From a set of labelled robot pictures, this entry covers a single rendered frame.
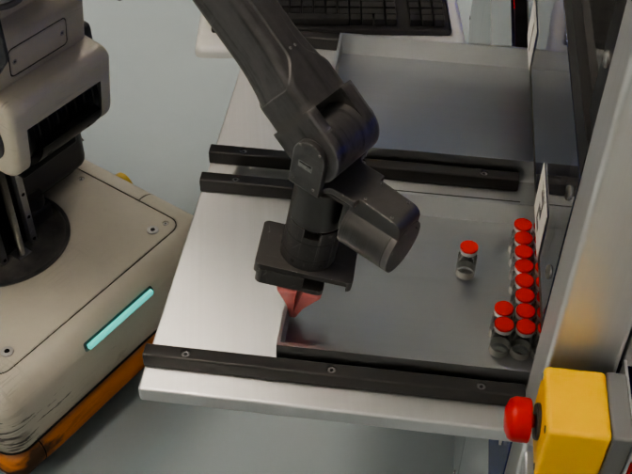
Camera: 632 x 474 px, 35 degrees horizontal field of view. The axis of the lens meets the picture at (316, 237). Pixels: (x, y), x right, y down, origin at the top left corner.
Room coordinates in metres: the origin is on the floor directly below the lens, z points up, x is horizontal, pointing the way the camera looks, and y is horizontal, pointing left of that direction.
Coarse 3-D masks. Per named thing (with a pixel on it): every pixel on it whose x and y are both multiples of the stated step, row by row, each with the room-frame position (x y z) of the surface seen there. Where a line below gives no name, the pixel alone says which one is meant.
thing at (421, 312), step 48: (432, 240) 0.86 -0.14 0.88; (480, 240) 0.86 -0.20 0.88; (336, 288) 0.78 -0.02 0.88; (384, 288) 0.78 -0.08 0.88; (432, 288) 0.78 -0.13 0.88; (480, 288) 0.78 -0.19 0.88; (288, 336) 0.71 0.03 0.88; (336, 336) 0.71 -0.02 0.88; (384, 336) 0.71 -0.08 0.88; (432, 336) 0.71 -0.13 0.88; (480, 336) 0.71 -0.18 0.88
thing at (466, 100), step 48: (384, 48) 1.25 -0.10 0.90; (432, 48) 1.24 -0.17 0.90; (480, 48) 1.24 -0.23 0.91; (384, 96) 1.15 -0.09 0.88; (432, 96) 1.16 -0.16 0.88; (480, 96) 1.16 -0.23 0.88; (528, 96) 1.16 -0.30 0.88; (384, 144) 1.05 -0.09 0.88; (432, 144) 1.05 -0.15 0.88; (480, 144) 1.05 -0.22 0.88; (528, 144) 1.05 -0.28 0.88
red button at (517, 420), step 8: (512, 400) 0.53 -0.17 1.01; (520, 400) 0.53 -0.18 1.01; (528, 400) 0.53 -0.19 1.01; (512, 408) 0.52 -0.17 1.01; (520, 408) 0.52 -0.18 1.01; (528, 408) 0.52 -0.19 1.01; (504, 416) 0.52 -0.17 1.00; (512, 416) 0.51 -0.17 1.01; (520, 416) 0.51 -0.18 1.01; (528, 416) 0.51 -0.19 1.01; (504, 424) 0.52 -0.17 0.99; (512, 424) 0.51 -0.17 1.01; (520, 424) 0.51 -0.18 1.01; (528, 424) 0.51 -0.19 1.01; (512, 432) 0.50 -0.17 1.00; (520, 432) 0.50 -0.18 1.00; (528, 432) 0.50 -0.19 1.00; (512, 440) 0.50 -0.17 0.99; (520, 440) 0.50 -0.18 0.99; (528, 440) 0.50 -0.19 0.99
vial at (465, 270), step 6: (462, 252) 0.80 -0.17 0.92; (462, 258) 0.80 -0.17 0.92; (468, 258) 0.80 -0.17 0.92; (474, 258) 0.80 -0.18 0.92; (456, 264) 0.81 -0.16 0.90; (462, 264) 0.80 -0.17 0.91; (468, 264) 0.80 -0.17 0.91; (474, 264) 0.80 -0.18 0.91; (456, 270) 0.80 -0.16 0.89; (462, 270) 0.80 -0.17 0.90; (468, 270) 0.80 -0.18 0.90; (474, 270) 0.80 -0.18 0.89; (462, 276) 0.80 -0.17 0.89; (468, 276) 0.80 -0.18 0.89
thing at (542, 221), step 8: (544, 168) 0.80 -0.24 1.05; (544, 176) 0.79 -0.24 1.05; (544, 184) 0.78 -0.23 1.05; (544, 192) 0.77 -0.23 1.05; (536, 200) 0.80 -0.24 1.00; (544, 200) 0.76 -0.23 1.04; (536, 208) 0.79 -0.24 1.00; (544, 208) 0.75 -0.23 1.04; (544, 216) 0.74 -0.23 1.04; (544, 224) 0.73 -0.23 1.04; (536, 232) 0.76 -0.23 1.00; (536, 240) 0.75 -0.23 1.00; (536, 248) 0.74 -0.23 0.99; (536, 256) 0.73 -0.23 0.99
